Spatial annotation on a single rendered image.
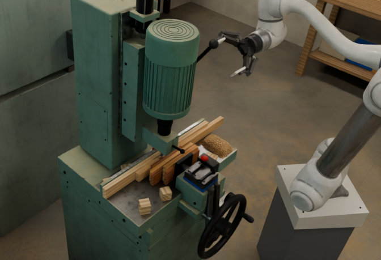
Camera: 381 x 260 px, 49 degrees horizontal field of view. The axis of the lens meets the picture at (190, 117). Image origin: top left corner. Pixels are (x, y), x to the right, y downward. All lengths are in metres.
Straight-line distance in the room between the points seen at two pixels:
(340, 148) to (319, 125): 2.10
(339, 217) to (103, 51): 1.27
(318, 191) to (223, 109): 1.99
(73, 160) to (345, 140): 1.12
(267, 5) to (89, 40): 0.71
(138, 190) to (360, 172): 2.17
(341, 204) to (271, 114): 1.77
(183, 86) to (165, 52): 0.15
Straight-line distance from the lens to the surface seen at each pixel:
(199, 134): 1.85
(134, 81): 1.52
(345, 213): 2.07
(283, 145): 3.42
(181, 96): 1.44
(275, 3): 1.74
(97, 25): 1.50
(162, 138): 1.60
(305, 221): 2.01
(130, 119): 1.63
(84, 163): 1.89
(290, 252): 2.25
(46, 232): 2.68
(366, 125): 1.58
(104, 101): 1.64
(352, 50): 1.69
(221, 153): 1.82
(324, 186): 1.78
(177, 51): 1.33
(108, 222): 1.85
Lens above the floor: 2.11
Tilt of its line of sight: 37 degrees down
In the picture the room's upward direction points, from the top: 8 degrees clockwise
